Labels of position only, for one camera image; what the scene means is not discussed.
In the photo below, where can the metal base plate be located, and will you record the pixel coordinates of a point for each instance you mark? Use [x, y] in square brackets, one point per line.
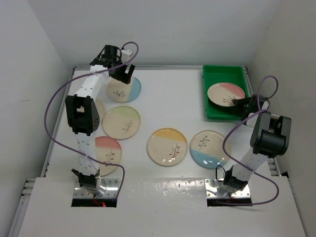
[108, 188]
[217, 190]

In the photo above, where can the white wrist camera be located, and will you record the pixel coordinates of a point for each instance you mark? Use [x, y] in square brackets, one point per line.
[126, 55]
[264, 104]

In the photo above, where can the light green cream plate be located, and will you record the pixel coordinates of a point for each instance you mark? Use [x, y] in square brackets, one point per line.
[121, 122]

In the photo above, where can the blue and cream plate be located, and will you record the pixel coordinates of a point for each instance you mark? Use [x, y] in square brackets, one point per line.
[124, 93]

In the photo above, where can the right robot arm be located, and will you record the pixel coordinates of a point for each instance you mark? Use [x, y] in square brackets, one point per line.
[269, 139]

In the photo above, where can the red and cream plate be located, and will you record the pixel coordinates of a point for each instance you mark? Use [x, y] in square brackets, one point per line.
[108, 150]

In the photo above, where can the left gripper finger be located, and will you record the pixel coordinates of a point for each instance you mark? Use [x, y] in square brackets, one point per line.
[119, 74]
[128, 75]

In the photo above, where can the green and cream plate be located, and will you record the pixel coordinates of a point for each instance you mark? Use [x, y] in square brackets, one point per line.
[101, 111]

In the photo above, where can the green plastic bin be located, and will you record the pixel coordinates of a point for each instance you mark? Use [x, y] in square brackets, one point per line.
[221, 74]

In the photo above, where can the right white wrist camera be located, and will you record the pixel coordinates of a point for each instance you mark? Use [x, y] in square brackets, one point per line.
[264, 104]

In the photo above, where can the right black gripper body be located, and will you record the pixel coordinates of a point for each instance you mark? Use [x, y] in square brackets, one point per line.
[246, 108]

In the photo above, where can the yellow and cream plate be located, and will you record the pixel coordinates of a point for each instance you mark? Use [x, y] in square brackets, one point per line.
[167, 147]

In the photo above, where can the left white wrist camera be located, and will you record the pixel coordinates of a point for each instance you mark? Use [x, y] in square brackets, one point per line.
[126, 55]

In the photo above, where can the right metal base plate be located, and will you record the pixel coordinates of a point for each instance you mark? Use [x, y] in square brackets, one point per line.
[217, 190]

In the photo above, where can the blue bottom cream plate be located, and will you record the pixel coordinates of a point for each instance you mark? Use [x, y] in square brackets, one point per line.
[206, 149]

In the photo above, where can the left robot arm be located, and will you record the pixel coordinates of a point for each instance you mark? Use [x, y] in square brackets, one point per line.
[83, 117]

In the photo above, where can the pink and cream plate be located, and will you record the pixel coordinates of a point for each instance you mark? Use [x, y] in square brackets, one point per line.
[223, 94]

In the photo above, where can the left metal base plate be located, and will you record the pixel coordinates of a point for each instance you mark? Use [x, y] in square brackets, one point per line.
[108, 188]

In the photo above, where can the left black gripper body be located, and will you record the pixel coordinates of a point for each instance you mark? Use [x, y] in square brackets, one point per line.
[117, 61]

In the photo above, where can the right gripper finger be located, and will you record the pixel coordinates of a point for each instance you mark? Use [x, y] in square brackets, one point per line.
[239, 110]
[241, 102]

